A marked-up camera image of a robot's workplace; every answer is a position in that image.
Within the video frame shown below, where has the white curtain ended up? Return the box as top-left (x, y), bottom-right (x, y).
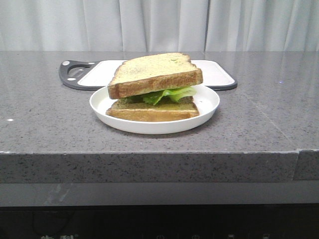
top-left (0, 0), bottom-right (319, 52)

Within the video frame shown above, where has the white grey cutting board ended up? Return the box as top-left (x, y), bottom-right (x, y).
top-left (59, 60), bottom-right (238, 91)

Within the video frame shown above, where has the white round plate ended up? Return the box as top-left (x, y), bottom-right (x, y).
top-left (89, 84), bottom-right (220, 134)

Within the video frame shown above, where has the toasted bread slice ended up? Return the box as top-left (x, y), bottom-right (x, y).
top-left (108, 52), bottom-right (203, 99)
top-left (106, 97), bottom-right (199, 122)

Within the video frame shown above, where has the green lettuce leaf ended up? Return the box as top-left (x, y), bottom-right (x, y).
top-left (127, 86), bottom-right (197, 106)

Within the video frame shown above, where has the black appliance front panel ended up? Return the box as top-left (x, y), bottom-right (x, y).
top-left (0, 204), bottom-right (319, 239)

